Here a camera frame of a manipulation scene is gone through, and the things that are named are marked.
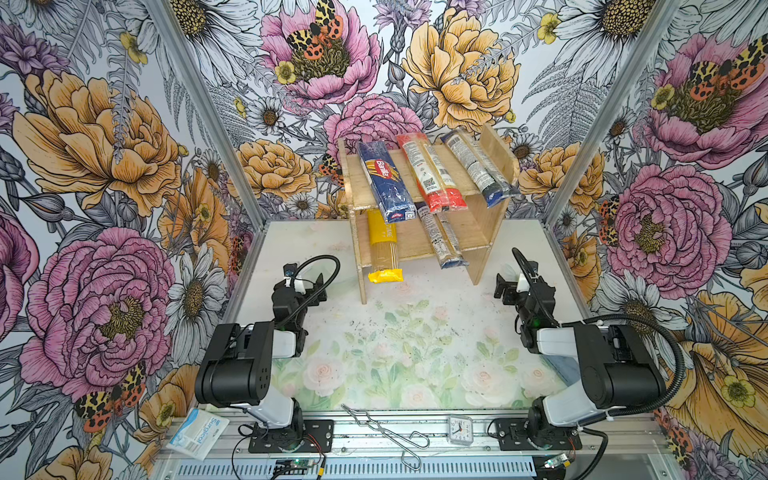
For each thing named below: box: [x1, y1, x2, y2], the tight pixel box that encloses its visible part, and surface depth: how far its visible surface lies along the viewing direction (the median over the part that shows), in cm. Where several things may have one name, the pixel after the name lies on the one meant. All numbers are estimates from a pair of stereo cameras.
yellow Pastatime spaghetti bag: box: [368, 209, 404, 284], surface depth 81 cm
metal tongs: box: [341, 404, 431, 471], surface depth 76 cm
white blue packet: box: [166, 407, 230, 461], surface depth 76 cm
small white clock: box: [447, 415, 474, 446], surface depth 75 cm
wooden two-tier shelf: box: [338, 124, 520, 304], surface depth 74 cm
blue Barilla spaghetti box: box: [357, 141, 417, 224], surface depth 67 cm
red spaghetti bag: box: [396, 132, 469, 214], surface depth 70 cm
